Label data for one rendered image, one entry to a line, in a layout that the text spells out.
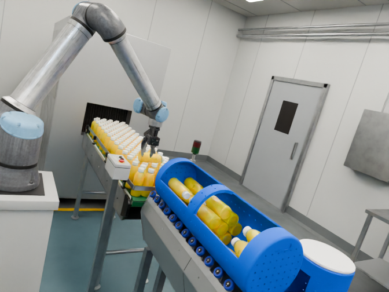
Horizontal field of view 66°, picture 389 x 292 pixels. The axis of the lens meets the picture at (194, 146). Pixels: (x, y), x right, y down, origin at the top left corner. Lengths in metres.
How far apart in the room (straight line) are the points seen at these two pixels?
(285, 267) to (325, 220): 3.76
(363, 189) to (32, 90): 4.16
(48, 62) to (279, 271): 1.26
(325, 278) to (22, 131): 1.42
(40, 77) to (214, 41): 5.58
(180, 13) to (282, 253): 5.65
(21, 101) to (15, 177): 0.33
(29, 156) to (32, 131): 0.10
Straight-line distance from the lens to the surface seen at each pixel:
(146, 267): 2.04
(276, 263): 1.21
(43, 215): 1.33
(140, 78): 1.53
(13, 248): 1.40
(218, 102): 6.99
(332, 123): 5.02
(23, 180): 1.34
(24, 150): 1.30
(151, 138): 1.87
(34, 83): 1.45
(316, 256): 1.64
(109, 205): 2.04
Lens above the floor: 1.66
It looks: 11 degrees down
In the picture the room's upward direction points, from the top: 15 degrees clockwise
